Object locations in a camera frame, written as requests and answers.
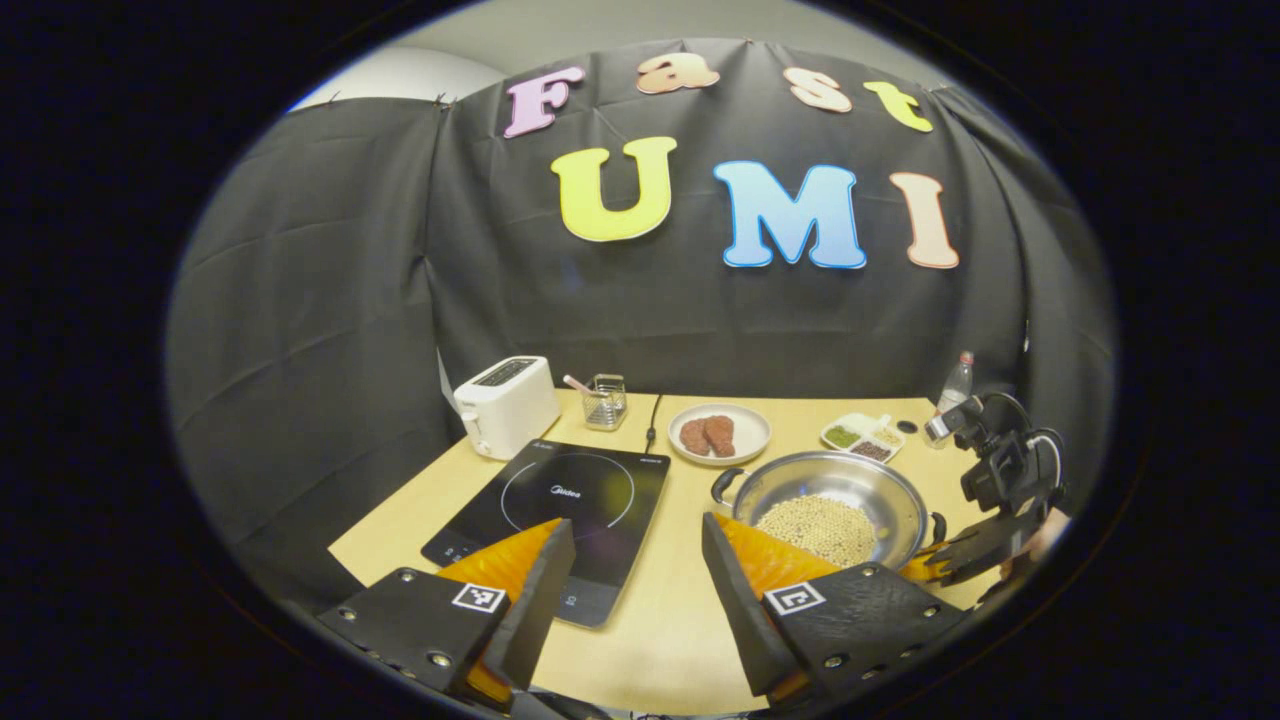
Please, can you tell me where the steel pot with black handles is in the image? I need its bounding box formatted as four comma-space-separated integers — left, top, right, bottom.
711, 450, 947, 573

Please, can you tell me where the white divided dish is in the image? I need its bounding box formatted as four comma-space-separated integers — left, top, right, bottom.
820, 412, 906, 464

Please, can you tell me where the clear plastic water bottle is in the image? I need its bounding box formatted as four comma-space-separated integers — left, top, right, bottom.
936, 351, 975, 419

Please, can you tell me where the black induction cooktop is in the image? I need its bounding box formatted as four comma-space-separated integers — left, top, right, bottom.
421, 440, 672, 629

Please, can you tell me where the white toaster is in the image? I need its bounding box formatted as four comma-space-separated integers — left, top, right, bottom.
453, 356, 562, 461

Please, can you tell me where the small wire mesh basket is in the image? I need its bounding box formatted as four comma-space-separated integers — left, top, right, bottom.
582, 374, 629, 432

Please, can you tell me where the pile of soybeans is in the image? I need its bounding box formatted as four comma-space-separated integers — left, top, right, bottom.
755, 494, 879, 568

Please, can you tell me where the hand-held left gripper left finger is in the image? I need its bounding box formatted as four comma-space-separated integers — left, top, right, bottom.
318, 518, 578, 706

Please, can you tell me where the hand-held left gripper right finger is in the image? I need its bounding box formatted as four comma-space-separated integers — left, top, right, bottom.
700, 512, 969, 701

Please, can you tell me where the round white plate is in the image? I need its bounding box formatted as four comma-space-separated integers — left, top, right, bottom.
667, 403, 772, 468

